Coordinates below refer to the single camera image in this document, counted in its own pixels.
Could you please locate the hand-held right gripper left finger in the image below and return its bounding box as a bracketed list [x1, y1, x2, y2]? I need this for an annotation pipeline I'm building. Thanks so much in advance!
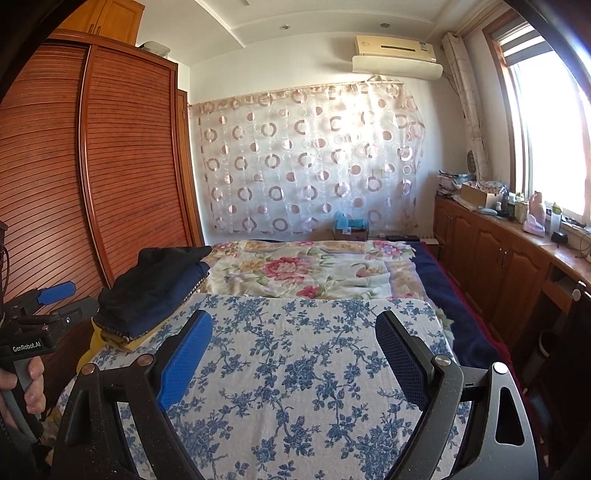
[50, 309, 214, 480]

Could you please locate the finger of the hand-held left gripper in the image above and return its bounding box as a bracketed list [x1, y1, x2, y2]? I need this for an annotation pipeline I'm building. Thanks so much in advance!
[9, 281, 77, 319]

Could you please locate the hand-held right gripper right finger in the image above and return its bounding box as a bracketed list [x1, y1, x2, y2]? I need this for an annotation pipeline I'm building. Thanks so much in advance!
[375, 310, 539, 480]

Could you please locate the black printed t-shirt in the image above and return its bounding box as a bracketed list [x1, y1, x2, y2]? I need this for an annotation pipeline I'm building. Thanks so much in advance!
[98, 246, 213, 326]

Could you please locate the person's left hand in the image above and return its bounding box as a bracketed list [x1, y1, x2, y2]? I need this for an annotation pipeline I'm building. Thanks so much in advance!
[0, 355, 47, 425]

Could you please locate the navy folded garment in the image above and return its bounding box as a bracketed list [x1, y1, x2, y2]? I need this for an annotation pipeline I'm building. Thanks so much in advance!
[120, 261, 208, 340]

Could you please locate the yellow plush toy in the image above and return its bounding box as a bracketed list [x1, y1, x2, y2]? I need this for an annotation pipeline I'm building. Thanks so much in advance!
[76, 318, 162, 374]

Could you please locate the navy blanket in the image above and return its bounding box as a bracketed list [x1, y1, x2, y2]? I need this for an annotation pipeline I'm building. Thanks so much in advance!
[411, 240, 502, 370]

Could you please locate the floral blanket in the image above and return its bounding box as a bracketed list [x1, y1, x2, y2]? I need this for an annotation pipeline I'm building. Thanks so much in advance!
[198, 239, 428, 301]

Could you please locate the wooden cabinet counter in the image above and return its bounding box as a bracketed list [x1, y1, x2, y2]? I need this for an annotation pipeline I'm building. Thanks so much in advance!
[434, 194, 591, 352]

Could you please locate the blue plastic bag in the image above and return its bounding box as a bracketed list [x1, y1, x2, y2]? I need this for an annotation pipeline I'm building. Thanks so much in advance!
[332, 212, 370, 241]

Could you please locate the dark waste bin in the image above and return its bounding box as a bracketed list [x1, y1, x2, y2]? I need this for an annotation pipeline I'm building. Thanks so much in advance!
[538, 330, 561, 370]

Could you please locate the wooden slatted wardrobe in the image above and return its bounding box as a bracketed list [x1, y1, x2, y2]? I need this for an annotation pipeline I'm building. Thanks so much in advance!
[0, 30, 206, 416]

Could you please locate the dark wooden chair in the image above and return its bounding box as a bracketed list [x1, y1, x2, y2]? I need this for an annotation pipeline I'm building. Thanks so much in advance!
[540, 286, 591, 416]

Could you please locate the cardboard box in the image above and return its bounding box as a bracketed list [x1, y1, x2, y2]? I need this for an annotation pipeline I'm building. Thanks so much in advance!
[461, 181, 506, 208]

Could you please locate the pile of papers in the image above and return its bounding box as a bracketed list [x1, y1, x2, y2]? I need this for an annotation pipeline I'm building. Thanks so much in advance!
[436, 170, 472, 197]

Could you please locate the pink figurine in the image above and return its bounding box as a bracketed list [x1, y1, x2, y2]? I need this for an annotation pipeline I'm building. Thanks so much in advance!
[524, 190, 546, 237]

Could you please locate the green capped bottle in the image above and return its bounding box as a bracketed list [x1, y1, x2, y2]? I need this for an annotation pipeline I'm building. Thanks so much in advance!
[545, 203, 564, 234]

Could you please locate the circle patterned sheer curtain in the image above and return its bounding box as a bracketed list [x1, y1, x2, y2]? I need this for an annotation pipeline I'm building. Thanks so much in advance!
[191, 80, 426, 238]

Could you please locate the pale window drape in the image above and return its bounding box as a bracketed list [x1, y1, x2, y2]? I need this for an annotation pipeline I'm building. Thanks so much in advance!
[441, 31, 492, 183]

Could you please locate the wooden framed window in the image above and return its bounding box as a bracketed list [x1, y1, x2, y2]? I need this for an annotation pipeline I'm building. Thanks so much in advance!
[482, 9, 591, 227]

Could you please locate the wooden overhead cabinet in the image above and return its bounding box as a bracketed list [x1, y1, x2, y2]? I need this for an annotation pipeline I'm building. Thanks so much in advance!
[53, 0, 141, 47]

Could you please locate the white air conditioner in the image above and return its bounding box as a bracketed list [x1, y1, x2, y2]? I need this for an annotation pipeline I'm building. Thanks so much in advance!
[352, 34, 444, 77]

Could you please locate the grey roller blind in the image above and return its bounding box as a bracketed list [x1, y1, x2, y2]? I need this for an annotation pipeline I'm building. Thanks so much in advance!
[492, 11, 550, 68]

